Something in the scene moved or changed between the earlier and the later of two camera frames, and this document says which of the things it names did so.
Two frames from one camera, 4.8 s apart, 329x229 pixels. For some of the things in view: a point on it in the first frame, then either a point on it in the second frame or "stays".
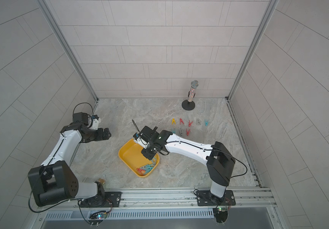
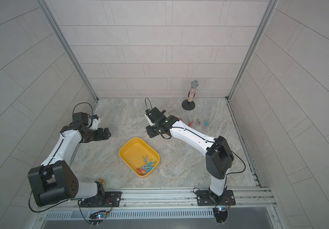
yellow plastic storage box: (130, 153) stays
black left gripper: (100, 135) stays
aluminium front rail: (126, 198) stays
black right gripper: (147, 153) -> (150, 130)
